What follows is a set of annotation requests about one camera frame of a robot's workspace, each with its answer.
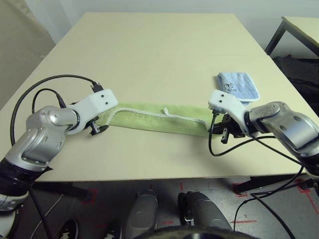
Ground grey robot left leg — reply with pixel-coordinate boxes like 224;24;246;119
124;189;158;239

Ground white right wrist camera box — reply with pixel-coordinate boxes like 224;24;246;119
208;90;251;136

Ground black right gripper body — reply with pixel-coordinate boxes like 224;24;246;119
219;113;247;144

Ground black white sneaker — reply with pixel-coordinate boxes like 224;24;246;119
104;222;123;239
60;219;81;239

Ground grey robot leg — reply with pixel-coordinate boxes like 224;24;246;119
124;189;158;239
177;190;232;239

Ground folded blue towel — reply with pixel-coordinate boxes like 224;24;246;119
215;72;260;107

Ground green towel with white trim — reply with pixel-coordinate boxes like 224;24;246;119
96;101;215;138

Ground side table with black legs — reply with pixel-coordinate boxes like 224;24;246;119
264;16;319;63

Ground black table leg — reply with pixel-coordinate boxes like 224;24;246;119
235;173;319;195
32;181;92;201

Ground black hanging cable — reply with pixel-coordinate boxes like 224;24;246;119
235;135;319;239

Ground short black looped cable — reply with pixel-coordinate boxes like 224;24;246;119
33;89;67;110

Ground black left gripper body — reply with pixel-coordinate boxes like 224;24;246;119
86;116;102;136

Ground grey robot right leg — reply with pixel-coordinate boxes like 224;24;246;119
177;190;232;239

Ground black left wrist camera cable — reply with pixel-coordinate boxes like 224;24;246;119
10;74;103;147

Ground thin white floor cable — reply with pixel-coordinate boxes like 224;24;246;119
37;194;66;239

